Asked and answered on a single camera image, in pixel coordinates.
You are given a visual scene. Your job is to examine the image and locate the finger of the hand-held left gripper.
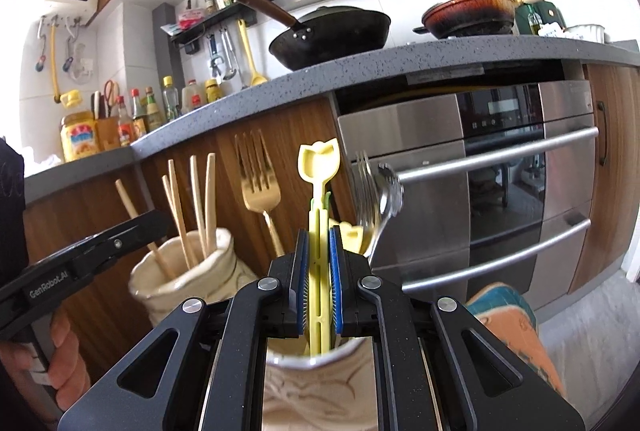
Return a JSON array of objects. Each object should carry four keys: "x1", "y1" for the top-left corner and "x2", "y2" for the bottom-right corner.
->
[{"x1": 75, "y1": 210, "x2": 172, "y2": 272}]

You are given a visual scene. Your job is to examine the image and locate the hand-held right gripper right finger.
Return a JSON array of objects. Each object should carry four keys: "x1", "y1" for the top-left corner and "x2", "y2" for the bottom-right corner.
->
[{"x1": 328, "y1": 225, "x2": 585, "y2": 431}]

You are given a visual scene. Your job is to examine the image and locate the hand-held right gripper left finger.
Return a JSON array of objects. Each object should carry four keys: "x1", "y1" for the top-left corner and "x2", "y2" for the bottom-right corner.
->
[{"x1": 57, "y1": 229, "x2": 312, "y2": 431}]

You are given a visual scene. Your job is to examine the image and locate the cream floral ceramic utensil holder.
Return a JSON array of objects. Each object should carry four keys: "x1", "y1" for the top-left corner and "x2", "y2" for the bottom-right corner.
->
[{"x1": 129, "y1": 227, "x2": 381, "y2": 431}]

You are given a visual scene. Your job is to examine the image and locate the silver fork with black handle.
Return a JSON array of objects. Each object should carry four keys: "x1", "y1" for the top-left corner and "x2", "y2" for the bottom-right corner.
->
[{"x1": 354, "y1": 150, "x2": 383, "y2": 257}]

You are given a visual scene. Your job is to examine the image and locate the silver flower-shaped spoon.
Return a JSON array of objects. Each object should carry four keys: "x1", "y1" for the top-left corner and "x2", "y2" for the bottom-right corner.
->
[{"x1": 367, "y1": 164, "x2": 405, "y2": 257}]

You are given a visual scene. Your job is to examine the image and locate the gold fork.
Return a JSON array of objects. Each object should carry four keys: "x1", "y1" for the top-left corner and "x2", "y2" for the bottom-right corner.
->
[{"x1": 234, "y1": 130, "x2": 286, "y2": 258}]

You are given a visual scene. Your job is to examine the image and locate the yellow plastic spoon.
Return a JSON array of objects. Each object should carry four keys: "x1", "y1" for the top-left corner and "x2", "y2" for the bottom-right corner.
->
[
  {"x1": 297, "y1": 141, "x2": 343, "y2": 358},
  {"x1": 342, "y1": 223, "x2": 373, "y2": 254}
]

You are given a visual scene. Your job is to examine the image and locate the person's left hand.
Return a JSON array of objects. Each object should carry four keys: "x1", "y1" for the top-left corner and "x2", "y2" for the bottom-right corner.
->
[{"x1": 0, "y1": 308, "x2": 93, "y2": 412}]

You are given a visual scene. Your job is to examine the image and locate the brown wooden chopstick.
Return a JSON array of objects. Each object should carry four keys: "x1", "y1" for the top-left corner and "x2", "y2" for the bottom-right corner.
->
[{"x1": 115, "y1": 179, "x2": 176, "y2": 279}]

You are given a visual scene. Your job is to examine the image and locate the wooden corner cabinet door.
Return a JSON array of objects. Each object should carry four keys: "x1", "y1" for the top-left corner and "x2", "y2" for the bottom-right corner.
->
[{"x1": 22, "y1": 161, "x2": 151, "y2": 382}]

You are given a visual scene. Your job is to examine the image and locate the wooden knife block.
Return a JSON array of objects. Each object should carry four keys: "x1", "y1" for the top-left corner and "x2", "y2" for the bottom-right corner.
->
[{"x1": 95, "y1": 116, "x2": 121, "y2": 152}]

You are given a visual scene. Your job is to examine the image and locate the red-capped sauce bottle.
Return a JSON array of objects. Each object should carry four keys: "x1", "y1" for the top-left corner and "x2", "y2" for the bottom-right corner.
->
[{"x1": 116, "y1": 96, "x2": 133, "y2": 148}]

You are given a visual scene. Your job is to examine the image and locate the yellow food jar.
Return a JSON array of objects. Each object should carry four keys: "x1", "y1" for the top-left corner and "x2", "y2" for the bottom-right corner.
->
[{"x1": 60, "y1": 111, "x2": 100, "y2": 163}]

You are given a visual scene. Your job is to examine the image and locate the green-label sauce bottle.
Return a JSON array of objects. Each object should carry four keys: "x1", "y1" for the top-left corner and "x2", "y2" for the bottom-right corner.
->
[{"x1": 145, "y1": 86, "x2": 163, "y2": 132}]

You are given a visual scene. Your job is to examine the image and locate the clear bottle with yellow cap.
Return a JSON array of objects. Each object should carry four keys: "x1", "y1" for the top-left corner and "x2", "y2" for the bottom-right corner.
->
[{"x1": 161, "y1": 76, "x2": 181, "y2": 122}]

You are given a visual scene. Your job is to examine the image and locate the clear bottle with red label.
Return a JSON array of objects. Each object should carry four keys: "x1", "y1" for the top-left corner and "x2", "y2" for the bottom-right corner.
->
[{"x1": 181, "y1": 80, "x2": 205, "y2": 112}]

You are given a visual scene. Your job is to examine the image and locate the wooden cabinet door beside oven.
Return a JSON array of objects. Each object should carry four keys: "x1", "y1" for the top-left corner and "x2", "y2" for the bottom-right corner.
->
[{"x1": 140, "y1": 98, "x2": 361, "y2": 272}]

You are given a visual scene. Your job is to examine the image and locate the stainless steel oven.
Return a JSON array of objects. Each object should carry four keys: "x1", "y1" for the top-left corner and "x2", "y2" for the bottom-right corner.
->
[{"x1": 335, "y1": 78, "x2": 601, "y2": 312}]

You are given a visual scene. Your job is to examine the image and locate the printed quilted tablecloth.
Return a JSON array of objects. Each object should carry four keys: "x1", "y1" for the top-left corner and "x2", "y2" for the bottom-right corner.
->
[{"x1": 465, "y1": 283, "x2": 568, "y2": 404}]

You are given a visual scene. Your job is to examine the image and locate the yellow spatula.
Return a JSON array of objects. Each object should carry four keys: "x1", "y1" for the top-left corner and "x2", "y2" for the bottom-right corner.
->
[{"x1": 237, "y1": 18, "x2": 268, "y2": 87}]

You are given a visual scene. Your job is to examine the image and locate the steel kitchen tongs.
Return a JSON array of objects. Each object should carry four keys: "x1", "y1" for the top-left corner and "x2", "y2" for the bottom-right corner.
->
[{"x1": 220, "y1": 26, "x2": 238, "y2": 82}]

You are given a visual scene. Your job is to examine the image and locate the grey speckled kitchen countertop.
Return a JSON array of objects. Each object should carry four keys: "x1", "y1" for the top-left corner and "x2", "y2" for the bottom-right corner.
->
[{"x1": 22, "y1": 34, "x2": 640, "y2": 207}]

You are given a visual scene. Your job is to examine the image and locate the narrow wooden cabinet door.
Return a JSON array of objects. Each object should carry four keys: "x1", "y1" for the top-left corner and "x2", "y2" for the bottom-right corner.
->
[{"x1": 570, "y1": 61, "x2": 640, "y2": 297}]

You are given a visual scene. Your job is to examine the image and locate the orange-brown cooking pot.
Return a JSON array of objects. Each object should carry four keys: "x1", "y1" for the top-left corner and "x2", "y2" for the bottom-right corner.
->
[{"x1": 412, "y1": 0, "x2": 568, "y2": 39}]

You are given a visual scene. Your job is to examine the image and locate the dark green appliance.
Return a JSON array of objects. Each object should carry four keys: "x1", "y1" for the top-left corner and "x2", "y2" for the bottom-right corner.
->
[{"x1": 515, "y1": 0, "x2": 566, "y2": 37}]

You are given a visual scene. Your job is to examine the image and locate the white ribbed dish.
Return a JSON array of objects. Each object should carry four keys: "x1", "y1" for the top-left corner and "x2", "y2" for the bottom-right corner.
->
[{"x1": 540, "y1": 24, "x2": 608, "y2": 44}]

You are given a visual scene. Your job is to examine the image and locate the red-handled scissors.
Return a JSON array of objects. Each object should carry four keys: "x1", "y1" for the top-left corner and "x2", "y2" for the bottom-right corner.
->
[{"x1": 103, "y1": 80, "x2": 121, "y2": 117}]

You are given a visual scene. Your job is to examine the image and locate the short steel oven handle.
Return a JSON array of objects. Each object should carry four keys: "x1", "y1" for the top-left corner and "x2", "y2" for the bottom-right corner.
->
[{"x1": 400, "y1": 217, "x2": 592, "y2": 294}]

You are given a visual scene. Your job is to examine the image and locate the yellow gas hose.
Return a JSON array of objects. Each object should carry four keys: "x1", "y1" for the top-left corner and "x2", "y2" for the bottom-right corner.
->
[{"x1": 49, "y1": 16, "x2": 83, "y2": 108}]

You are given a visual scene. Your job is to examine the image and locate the blue-handled can opener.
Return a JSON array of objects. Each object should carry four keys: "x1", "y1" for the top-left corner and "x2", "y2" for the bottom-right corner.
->
[{"x1": 207, "y1": 34, "x2": 223, "y2": 79}]

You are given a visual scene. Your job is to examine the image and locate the long steel oven handle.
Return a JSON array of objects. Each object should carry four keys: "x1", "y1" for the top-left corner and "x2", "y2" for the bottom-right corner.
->
[{"x1": 392, "y1": 125, "x2": 600, "y2": 188}]

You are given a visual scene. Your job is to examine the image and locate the black wall rack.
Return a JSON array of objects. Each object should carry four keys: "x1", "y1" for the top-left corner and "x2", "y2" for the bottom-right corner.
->
[{"x1": 160, "y1": 4, "x2": 258, "y2": 57}]

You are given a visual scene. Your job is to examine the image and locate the black wok with brown handle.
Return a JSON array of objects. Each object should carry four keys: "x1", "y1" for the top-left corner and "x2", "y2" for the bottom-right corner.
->
[{"x1": 231, "y1": 0, "x2": 392, "y2": 72}]

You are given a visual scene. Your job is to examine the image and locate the black handle on narrow cabinet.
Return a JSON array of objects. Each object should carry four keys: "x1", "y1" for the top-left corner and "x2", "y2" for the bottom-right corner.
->
[{"x1": 596, "y1": 100, "x2": 610, "y2": 164}]

